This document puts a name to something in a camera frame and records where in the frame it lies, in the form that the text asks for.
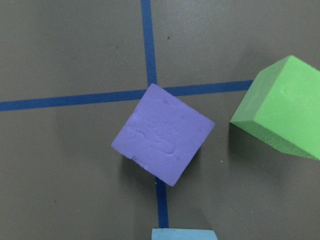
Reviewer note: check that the green foam block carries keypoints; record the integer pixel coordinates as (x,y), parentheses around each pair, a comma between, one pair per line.
(282,108)

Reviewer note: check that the purple foam block right side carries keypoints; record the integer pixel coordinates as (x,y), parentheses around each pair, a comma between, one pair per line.
(163,134)

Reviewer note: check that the light blue foam block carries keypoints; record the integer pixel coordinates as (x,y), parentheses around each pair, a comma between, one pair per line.
(182,234)

